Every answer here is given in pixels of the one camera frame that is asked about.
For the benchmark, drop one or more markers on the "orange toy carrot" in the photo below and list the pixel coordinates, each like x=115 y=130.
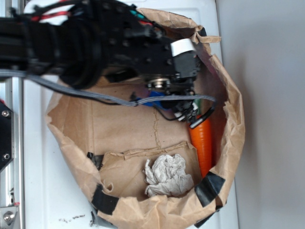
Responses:
x=201 y=139

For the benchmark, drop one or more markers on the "brown paper bag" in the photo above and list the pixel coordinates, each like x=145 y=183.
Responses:
x=106 y=147

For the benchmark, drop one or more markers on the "aluminium frame rail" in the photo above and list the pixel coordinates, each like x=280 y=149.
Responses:
x=12 y=214

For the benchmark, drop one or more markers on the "crumpled white paper ball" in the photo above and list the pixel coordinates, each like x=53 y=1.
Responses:
x=167 y=176

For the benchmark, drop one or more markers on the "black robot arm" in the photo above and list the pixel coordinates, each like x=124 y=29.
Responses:
x=83 y=40

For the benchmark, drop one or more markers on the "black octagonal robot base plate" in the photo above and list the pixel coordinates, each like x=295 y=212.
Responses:
x=6 y=135

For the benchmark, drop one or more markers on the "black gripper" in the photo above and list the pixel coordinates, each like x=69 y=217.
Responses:
x=137 y=49

